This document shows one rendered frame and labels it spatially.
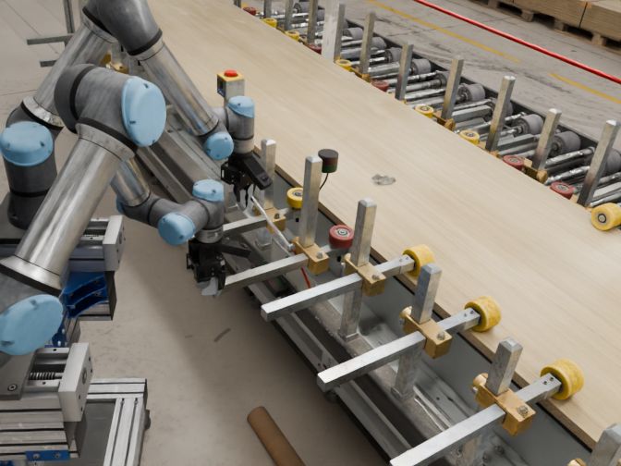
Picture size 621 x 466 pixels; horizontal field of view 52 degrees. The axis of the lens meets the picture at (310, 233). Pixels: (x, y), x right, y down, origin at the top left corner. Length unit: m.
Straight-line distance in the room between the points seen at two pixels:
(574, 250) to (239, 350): 1.44
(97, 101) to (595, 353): 1.29
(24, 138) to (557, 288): 1.45
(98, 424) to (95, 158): 1.29
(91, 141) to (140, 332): 1.79
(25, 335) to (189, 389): 1.54
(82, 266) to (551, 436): 1.26
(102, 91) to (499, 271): 1.21
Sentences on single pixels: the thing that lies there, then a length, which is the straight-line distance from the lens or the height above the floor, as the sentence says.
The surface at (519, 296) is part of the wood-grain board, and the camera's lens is 1.84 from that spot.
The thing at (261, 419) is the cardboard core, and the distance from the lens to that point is 2.44.
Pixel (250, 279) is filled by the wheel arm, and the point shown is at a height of 0.85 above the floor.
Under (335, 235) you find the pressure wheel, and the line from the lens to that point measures 1.90.
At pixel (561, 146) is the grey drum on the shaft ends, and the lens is 3.01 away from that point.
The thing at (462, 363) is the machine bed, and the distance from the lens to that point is 1.83.
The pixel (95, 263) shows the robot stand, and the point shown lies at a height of 0.93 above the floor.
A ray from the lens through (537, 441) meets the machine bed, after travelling 1.75.
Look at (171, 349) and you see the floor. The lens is 2.81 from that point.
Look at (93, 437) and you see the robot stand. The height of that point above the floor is 0.21.
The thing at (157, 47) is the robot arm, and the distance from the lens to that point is 1.58.
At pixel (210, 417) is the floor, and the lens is 2.55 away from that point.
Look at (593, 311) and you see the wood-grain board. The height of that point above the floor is 0.90.
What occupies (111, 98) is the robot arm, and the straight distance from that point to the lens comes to 1.20.
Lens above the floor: 1.97
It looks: 34 degrees down
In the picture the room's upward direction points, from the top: 5 degrees clockwise
